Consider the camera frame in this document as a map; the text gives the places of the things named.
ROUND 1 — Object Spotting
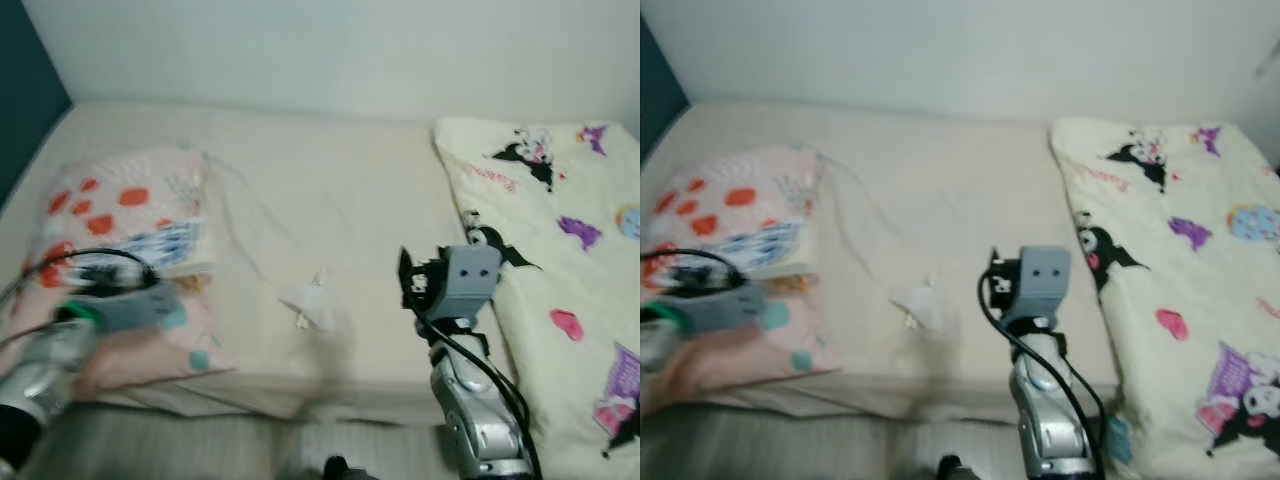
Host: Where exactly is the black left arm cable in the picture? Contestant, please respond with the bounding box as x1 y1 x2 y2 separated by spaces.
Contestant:
640 247 751 291
0 248 159 346

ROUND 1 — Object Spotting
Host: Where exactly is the crumpled white tissue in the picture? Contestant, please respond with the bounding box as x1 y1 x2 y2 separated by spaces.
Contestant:
278 268 337 333
888 272 946 333

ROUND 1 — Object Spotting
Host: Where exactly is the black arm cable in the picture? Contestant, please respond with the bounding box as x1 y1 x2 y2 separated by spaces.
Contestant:
640 247 751 291
0 248 159 346
412 300 543 480
978 290 1109 480

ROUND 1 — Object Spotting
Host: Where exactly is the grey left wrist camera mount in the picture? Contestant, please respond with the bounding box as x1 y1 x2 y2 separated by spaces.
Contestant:
680 283 786 336
85 283 186 336

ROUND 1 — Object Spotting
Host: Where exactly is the blue and white book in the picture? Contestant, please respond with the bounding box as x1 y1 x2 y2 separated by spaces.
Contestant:
120 215 216 281
730 218 816 281

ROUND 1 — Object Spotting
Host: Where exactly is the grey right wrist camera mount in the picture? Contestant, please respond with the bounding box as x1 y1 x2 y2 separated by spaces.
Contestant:
1018 245 1073 321
437 245 503 321

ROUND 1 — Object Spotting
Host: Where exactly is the cream sheeted mattress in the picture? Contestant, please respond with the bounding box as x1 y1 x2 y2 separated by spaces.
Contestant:
640 98 1131 426
0 98 531 429

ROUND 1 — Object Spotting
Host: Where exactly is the cream cartoon print blanket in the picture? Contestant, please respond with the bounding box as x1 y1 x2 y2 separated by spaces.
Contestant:
1048 117 1280 480
432 117 641 480

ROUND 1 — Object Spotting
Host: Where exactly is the pink pillow with orange spots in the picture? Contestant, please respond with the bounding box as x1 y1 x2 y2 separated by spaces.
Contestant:
640 145 846 401
0 145 236 401

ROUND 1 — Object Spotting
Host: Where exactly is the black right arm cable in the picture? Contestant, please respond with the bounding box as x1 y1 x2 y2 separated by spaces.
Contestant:
412 300 543 480
978 290 1109 480

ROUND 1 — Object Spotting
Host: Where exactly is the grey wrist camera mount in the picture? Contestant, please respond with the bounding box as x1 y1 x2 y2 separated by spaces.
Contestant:
437 245 503 321
85 283 186 336
680 283 786 336
1018 245 1073 321

